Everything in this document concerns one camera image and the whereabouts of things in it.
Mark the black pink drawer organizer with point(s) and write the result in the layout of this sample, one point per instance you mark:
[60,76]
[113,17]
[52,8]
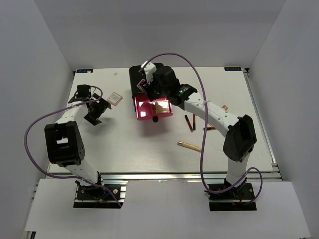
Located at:
[144,109]

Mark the blue label sticker right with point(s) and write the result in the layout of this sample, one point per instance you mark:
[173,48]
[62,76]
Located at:
[232,69]

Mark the blue label sticker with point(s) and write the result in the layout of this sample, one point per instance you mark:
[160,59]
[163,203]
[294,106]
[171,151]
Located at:
[84,71]
[232,69]

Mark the blue label sticker left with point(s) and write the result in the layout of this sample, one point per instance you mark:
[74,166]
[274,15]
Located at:
[84,71]

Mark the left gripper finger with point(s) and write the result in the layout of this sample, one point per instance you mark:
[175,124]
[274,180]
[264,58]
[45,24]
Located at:
[104,105]
[92,120]

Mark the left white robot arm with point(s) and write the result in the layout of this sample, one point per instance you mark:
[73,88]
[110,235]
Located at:
[64,143]

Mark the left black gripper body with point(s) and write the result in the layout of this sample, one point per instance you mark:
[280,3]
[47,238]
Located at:
[96,106]

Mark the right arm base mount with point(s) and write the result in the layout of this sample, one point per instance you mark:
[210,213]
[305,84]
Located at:
[231,201]

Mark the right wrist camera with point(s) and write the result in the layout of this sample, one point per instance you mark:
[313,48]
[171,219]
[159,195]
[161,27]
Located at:
[148,68]

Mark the square gold compact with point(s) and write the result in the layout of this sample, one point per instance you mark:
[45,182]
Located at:
[114,98]

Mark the clear eyeshadow palette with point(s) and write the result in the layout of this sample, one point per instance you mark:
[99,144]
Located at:
[162,107]

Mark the beige concealer tube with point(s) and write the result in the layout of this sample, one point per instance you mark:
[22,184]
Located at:
[189,146]

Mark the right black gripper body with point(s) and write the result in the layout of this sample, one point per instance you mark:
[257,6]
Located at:
[158,91]

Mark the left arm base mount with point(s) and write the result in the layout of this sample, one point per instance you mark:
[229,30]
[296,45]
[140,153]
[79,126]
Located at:
[91,197]

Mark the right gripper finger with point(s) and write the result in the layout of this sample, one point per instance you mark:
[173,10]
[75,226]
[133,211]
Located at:
[151,96]
[148,88]

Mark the pink blush palette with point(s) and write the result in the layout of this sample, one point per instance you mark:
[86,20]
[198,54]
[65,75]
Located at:
[140,85]

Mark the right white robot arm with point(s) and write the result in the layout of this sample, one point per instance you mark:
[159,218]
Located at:
[239,132]

